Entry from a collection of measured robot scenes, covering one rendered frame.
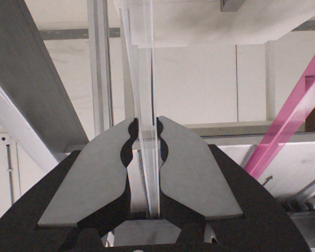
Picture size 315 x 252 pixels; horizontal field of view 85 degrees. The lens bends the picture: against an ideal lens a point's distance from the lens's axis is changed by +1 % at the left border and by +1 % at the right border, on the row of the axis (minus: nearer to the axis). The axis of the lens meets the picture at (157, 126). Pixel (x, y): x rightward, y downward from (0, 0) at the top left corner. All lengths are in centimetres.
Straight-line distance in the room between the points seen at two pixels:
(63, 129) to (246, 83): 205
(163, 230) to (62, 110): 21
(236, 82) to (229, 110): 31
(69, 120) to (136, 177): 9
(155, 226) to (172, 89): 169
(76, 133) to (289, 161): 23
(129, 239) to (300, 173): 24
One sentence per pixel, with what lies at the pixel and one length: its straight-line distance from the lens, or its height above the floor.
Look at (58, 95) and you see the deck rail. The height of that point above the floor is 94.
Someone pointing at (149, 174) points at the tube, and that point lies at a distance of 18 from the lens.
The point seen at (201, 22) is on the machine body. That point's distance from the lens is 76.
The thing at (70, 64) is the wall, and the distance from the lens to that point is 214.
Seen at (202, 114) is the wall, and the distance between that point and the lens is 193.
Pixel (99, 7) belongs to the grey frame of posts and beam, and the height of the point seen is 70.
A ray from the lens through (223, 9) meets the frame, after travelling 62.
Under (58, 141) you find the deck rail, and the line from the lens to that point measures 18.
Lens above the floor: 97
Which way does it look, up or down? 3 degrees up
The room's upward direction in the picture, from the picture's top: 178 degrees clockwise
